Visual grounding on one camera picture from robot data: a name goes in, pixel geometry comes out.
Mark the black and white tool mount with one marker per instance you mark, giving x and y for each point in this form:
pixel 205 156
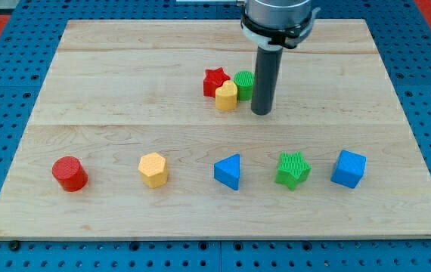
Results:
pixel 273 39

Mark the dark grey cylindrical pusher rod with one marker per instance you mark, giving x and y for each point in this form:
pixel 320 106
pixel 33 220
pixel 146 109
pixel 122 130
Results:
pixel 265 80

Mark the yellow heart block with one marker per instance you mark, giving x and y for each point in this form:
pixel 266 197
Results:
pixel 226 96

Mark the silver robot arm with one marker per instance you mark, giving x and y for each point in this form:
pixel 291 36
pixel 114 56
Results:
pixel 273 25

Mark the green cylinder block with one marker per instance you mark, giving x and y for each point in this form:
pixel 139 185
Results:
pixel 244 81

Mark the red star block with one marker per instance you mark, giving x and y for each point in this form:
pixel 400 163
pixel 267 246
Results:
pixel 213 80

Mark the green star block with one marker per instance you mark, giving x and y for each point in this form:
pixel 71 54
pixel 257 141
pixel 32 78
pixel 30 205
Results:
pixel 292 170

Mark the blue triangle block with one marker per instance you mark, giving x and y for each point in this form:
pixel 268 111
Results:
pixel 227 171

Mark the blue cube block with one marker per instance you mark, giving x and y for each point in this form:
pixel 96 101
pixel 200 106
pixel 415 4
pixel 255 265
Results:
pixel 349 169

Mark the light wooden board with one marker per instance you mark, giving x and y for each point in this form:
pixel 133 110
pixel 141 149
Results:
pixel 117 90

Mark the yellow hexagon block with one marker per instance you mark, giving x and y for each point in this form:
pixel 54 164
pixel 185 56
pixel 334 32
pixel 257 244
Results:
pixel 153 170

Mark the red cylinder block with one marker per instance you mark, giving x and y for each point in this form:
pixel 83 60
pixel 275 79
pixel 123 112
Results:
pixel 69 173

